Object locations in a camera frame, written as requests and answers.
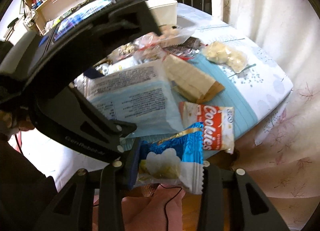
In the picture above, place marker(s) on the patterned white teal tablecloth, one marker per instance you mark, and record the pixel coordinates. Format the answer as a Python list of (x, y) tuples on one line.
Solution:
[(253, 93)]

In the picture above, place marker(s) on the clear bag brown nut clusters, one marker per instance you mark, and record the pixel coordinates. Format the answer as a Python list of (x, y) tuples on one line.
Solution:
[(122, 52)]

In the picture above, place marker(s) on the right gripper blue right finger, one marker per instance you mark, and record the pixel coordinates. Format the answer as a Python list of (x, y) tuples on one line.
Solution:
[(211, 215)]

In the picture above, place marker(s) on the clear bag yellow puffs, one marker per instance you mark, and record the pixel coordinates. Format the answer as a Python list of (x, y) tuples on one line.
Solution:
[(219, 53)]

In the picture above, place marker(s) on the beige wafer cracker packet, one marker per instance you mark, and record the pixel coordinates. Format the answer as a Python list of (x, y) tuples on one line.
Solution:
[(189, 81)]

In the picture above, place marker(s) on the blue white snack packet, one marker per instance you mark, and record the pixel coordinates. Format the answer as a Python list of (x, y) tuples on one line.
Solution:
[(174, 161)]

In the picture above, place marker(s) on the large white blue snack bag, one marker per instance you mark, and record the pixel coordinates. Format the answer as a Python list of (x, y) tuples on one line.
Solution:
[(141, 95)]

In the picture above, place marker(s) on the white floral curtain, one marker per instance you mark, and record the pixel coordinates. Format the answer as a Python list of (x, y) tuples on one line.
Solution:
[(282, 152)]

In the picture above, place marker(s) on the red dark candy wrappers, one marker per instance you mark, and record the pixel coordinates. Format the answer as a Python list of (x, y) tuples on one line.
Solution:
[(151, 47)]

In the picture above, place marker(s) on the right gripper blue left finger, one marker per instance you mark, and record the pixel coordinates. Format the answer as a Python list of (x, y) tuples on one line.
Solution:
[(116, 179)]

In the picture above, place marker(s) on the red white cookies packet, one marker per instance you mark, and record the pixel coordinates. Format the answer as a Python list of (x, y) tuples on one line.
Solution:
[(218, 128)]

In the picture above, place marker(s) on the white plastic storage bin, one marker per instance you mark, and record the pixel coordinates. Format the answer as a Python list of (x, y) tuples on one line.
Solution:
[(164, 11)]

